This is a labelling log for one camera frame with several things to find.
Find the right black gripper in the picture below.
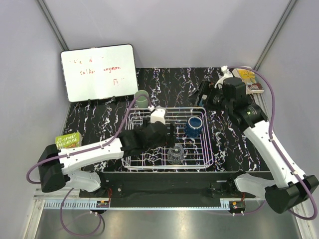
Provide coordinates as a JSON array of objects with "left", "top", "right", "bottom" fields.
[{"left": 186, "top": 80, "right": 233, "bottom": 114}]

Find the clear glass cup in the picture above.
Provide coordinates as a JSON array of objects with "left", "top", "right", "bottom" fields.
[{"left": 167, "top": 144, "right": 184, "bottom": 165}]

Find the green plastic cup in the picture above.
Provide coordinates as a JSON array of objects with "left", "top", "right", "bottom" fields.
[{"left": 134, "top": 90, "right": 149, "bottom": 108}]

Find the light blue flowered mug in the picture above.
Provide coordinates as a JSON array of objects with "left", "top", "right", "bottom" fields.
[{"left": 198, "top": 95, "right": 207, "bottom": 107}]

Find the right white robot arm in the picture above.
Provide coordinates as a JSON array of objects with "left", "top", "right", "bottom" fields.
[{"left": 195, "top": 77, "right": 319, "bottom": 214}]

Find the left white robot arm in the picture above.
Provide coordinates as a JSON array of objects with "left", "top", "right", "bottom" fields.
[{"left": 38, "top": 121, "right": 175, "bottom": 197}]

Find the dark blue ceramic mug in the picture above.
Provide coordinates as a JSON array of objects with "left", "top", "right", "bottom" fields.
[{"left": 185, "top": 116, "right": 203, "bottom": 138}]

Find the yellow paperback book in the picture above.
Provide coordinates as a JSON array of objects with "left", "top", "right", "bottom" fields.
[{"left": 232, "top": 68, "right": 264, "bottom": 95}]

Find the green Treehouse book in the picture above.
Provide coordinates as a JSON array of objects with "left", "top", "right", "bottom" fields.
[{"left": 55, "top": 132, "right": 82, "bottom": 149}]

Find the white whiteboard with red writing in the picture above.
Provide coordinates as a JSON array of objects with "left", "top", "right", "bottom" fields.
[{"left": 60, "top": 44, "right": 138, "bottom": 103}]

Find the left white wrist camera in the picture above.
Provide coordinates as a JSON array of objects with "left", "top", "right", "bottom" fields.
[{"left": 150, "top": 107, "right": 166, "bottom": 124}]

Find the white wire dish rack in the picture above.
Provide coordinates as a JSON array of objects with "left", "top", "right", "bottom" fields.
[{"left": 122, "top": 107, "right": 214, "bottom": 171}]

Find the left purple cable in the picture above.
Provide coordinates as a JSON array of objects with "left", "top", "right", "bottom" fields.
[{"left": 26, "top": 95, "right": 154, "bottom": 184}]

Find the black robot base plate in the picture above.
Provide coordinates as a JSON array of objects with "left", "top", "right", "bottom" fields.
[{"left": 79, "top": 171, "right": 252, "bottom": 198}]

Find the grey slotted cable duct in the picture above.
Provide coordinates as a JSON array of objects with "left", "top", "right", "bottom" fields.
[{"left": 43, "top": 198, "right": 111, "bottom": 210}]

